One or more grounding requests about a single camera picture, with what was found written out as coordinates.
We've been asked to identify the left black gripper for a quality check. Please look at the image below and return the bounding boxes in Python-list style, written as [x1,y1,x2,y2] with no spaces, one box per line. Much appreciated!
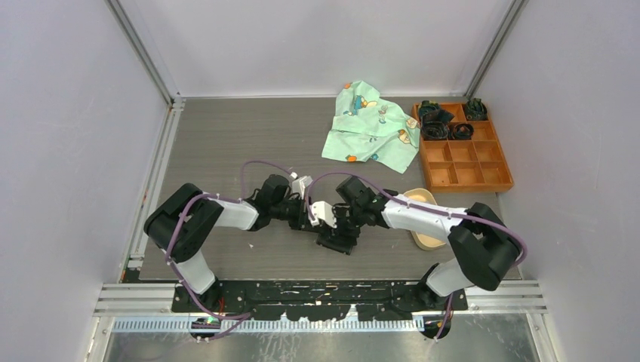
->
[271,195,325,233]

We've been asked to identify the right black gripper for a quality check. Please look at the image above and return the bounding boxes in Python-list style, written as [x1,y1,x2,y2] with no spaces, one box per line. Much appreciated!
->
[326,204,366,245]

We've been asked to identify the beige oval tray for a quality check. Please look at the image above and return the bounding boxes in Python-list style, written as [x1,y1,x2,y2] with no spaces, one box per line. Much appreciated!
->
[404,189,445,250]

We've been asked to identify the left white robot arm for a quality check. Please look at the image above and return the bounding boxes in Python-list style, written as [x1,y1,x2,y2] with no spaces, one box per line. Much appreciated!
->
[143,174,312,311]

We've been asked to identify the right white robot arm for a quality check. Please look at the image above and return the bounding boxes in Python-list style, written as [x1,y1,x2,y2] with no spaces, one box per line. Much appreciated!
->
[336,174,528,310]

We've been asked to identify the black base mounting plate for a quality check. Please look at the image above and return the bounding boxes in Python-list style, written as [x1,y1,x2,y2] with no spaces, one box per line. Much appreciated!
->
[199,280,446,321]

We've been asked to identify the green cartoon print cloth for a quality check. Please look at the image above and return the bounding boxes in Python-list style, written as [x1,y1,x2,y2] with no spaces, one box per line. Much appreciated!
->
[322,81,420,173]

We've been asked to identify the orange compartment tray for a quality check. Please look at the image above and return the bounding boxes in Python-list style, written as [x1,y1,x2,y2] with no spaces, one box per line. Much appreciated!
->
[419,102,514,192]

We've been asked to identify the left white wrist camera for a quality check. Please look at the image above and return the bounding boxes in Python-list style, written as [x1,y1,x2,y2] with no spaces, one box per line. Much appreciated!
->
[289,172,313,199]

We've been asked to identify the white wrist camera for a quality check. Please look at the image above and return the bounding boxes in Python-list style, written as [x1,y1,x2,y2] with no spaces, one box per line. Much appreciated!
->
[289,172,313,199]
[309,201,337,229]

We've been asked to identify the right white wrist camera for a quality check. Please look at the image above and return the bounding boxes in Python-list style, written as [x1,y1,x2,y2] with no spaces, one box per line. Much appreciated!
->
[309,201,337,229]

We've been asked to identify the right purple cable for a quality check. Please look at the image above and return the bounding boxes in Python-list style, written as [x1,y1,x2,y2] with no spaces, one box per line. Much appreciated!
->
[303,172,528,342]

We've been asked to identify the purple cable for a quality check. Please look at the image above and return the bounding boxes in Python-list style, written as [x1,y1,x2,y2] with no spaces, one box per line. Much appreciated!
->
[165,159,301,342]
[303,172,528,342]

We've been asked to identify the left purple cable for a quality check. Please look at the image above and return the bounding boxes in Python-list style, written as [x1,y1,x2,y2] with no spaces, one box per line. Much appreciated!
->
[165,159,301,342]

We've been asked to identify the black coiled strap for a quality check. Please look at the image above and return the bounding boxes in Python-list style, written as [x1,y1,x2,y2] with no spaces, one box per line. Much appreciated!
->
[420,121,451,141]
[417,100,455,125]
[448,122,475,141]
[462,97,489,122]

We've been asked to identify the aluminium cable duct rail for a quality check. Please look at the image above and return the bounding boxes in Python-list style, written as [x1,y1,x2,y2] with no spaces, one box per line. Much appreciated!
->
[112,317,424,333]

